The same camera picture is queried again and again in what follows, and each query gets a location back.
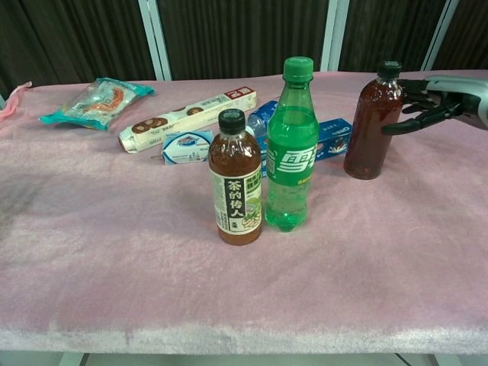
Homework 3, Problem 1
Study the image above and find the long white biscuit box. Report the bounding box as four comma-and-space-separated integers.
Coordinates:
118, 87, 258, 155

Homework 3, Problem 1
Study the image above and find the brown tea bottle with label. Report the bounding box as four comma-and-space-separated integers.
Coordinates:
208, 108, 264, 246

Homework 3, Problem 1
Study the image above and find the dark pleated curtain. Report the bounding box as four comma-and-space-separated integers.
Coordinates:
0, 0, 488, 98

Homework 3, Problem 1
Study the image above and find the clear water bottle blue label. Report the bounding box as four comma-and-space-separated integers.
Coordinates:
246, 100, 281, 143

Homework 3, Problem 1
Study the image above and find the pink ribbon strip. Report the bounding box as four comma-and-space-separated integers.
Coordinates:
0, 80, 32, 122

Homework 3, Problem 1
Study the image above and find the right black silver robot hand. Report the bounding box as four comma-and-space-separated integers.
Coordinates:
382, 74, 488, 136

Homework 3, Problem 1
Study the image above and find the small white blue soap box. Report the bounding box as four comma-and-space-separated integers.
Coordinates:
162, 129, 217, 166

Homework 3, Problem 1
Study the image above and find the teal snack bag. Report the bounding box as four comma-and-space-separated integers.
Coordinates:
38, 77, 156, 132

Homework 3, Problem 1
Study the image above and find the green soda bottle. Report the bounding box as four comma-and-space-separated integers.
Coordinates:
264, 56, 320, 233

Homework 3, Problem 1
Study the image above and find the pink plush table cloth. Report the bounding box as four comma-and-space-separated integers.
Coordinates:
0, 69, 488, 355

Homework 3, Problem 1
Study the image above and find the dark red drink bottle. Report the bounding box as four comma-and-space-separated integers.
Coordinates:
343, 60, 405, 180

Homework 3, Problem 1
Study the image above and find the blue oreo box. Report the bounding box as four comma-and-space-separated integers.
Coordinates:
255, 117, 354, 164

